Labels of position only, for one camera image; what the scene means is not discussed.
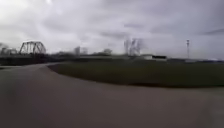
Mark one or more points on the bare tree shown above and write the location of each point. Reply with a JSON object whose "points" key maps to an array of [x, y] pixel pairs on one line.
{"points": [[133, 46]]}

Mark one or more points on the green grass field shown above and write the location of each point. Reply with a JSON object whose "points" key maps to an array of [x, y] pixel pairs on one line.
{"points": [[143, 71]]}

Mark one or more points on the low white building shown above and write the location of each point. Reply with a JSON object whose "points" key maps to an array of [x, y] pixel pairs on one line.
{"points": [[154, 57]]}

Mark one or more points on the grey concrete path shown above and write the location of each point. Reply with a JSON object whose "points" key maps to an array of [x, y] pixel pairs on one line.
{"points": [[83, 103]]}

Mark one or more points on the tall light pole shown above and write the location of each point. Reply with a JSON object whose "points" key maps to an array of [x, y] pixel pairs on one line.
{"points": [[188, 48]]}

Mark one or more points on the steel truss bridge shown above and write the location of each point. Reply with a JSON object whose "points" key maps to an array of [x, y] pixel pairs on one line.
{"points": [[32, 48]]}

